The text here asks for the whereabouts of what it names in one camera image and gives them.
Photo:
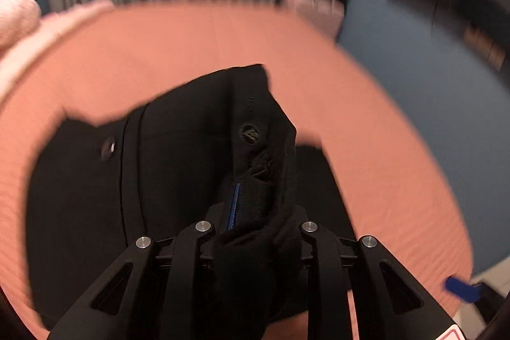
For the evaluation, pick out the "pink pillow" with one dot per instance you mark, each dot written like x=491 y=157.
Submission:
x=16 y=19

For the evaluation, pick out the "pale pink blanket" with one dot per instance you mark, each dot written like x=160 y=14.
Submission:
x=48 y=29

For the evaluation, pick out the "black pants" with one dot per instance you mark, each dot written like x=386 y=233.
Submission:
x=187 y=149

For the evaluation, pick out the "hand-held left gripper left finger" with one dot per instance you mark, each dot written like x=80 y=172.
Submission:
x=233 y=210

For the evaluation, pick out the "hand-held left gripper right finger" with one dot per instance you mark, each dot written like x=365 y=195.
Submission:
x=318 y=244

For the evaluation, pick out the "wooden wall socket panel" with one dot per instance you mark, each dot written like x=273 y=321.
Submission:
x=484 y=43

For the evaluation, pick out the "salmon pink bed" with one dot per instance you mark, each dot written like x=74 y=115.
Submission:
x=358 y=133

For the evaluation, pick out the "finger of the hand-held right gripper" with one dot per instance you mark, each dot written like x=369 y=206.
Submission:
x=462 y=287

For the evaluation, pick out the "pink hard-shell suitcase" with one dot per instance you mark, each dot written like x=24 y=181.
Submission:
x=324 y=7

